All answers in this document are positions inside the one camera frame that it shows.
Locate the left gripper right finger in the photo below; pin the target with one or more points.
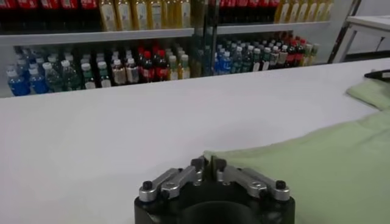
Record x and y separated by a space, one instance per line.
250 182

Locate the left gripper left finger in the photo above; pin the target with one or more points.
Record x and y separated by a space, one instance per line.
176 181

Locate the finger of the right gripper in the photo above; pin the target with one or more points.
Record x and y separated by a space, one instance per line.
381 75

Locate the light green t-shirt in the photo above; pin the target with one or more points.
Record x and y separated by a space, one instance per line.
320 170

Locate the white side table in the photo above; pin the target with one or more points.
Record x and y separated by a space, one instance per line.
368 22

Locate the small yellow juice bottle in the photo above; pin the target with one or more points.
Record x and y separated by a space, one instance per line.
173 71
307 56
184 70

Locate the small red cap cola bottle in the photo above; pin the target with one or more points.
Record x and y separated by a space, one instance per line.
300 54
291 56
162 70
147 71

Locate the small brown tea bottle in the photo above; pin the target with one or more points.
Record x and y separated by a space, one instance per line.
275 59
132 73
119 74
283 58

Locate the small green tinted bottle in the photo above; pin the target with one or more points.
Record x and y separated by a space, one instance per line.
71 79
237 62
256 62
247 61
89 79
54 80
104 77
266 61

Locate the small blue water bottle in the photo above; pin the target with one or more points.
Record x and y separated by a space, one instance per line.
217 65
38 83
226 64
18 86

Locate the white shelf with bottles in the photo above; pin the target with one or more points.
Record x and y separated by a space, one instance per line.
268 27

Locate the glass drinks display cabinet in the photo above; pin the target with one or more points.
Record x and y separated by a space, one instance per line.
91 36

